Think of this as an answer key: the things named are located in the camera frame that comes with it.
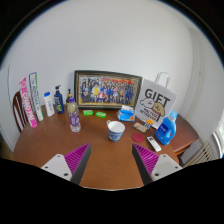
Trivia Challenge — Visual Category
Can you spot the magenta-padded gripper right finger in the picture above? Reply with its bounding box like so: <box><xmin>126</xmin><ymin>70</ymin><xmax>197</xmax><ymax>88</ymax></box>
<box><xmin>131</xmin><ymin>143</ymin><xmax>184</xmax><ymax>186</ymax></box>

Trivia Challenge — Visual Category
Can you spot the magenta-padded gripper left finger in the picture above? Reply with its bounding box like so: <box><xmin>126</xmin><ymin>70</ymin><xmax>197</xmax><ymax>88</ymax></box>
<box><xmin>40</xmin><ymin>143</ymin><xmax>92</xmax><ymax>186</ymax></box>

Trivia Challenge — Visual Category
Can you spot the clear purple-capped water bottle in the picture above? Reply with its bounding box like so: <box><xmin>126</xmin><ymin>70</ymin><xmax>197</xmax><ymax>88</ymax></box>
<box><xmin>67</xmin><ymin>97</ymin><xmax>82</xmax><ymax>133</ymax></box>

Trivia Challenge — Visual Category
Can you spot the white remote control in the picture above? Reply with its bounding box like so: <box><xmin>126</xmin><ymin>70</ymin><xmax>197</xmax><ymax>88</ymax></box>
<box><xmin>146</xmin><ymin>135</ymin><xmax>162</xmax><ymax>153</ymax></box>

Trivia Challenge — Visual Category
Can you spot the blue detergent bottle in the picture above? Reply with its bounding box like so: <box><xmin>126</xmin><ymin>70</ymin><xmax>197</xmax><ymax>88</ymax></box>
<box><xmin>154</xmin><ymin>110</ymin><xmax>179</xmax><ymax>146</ymax></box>

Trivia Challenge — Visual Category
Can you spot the white radiator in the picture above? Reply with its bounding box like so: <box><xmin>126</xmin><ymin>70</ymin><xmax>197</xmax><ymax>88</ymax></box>
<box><xmin>181</xmin><ymin>141</ymin><xmax>216</xmax><ymax>168</ymax></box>

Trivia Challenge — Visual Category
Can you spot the flat round red coaster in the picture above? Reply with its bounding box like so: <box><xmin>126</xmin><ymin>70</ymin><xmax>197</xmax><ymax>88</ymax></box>
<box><xmin>131</xmin><ymin>132</ymin><xmax>145</xmax><ymax>144</ymax></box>

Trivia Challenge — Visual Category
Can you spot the colourful puzzle cube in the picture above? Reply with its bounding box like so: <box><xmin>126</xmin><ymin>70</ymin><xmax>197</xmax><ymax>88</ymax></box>
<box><xmin>143</xmin><ymin>119</ymin><xmax>155</xmax><ymax>130</ymax></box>

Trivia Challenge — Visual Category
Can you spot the small tan box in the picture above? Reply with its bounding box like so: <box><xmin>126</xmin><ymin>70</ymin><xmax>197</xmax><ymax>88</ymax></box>
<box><xmin>133</xmin><ymin>122</ymin><xmax>148</xmax><ymax>134</ymax></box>

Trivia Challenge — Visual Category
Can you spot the white and blue paper cup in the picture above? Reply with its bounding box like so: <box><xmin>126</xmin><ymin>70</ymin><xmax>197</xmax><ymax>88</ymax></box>
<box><xmin>106</xmin><ymin>119</ymin><xmax>126</xmax><ymax>143</ymax></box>

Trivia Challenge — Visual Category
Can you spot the white bottle with blue cap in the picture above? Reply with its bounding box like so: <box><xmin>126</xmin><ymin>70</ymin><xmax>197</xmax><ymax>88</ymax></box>
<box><xmin>43</xmin><ymin>91</ymin><xmax>56</xmax><ymax>118</ymax></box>

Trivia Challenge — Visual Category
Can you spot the blue tissue pack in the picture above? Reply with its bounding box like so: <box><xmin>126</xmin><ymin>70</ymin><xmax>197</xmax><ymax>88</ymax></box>
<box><xmin>116</xmin><ymin>105</ymin><xmax>136</xmax><ymax>123</ymax></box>

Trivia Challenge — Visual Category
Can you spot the dark blue pump bottle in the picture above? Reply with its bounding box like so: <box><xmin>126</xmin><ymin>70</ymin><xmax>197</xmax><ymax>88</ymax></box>
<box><xmin>53</xmin><ymin>84</ymin><xmax>65</xmax><ymax>115</ymax></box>

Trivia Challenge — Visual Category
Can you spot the white paper gift bag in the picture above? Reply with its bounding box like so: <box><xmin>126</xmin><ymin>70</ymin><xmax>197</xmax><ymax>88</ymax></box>
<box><xmin>134</xmin><ymin>71</ymin><xmax>178</xmax><ymax>129</ymax></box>

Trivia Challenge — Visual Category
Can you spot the long pink and white box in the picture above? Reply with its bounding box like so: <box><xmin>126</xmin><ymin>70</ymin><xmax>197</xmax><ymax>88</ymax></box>
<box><xmin>18</xmin><ymin>77</ymin><xmax>38</xmax><ymax>129</ymax></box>

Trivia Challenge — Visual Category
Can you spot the amber pump bottle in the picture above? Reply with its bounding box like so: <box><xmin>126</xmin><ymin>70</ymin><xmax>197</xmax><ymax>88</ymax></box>
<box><xmin>65</xmin><ymin>88</ymin><xmax>74</xmax><ymax>113</ymax></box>

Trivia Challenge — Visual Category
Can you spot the long green and white box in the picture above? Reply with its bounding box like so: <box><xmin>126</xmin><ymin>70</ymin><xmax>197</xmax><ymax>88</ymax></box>
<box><xmin>28</xmin><ymin>71</ymin><xmax>45</xmax><ymax>122</ymax></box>

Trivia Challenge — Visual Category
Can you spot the framed group picture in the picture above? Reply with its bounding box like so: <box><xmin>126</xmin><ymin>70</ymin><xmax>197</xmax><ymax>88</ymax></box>
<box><xmin>73</xmin><ymin>69</ymin><xmax>143</xmax><ymax>110</ymax></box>

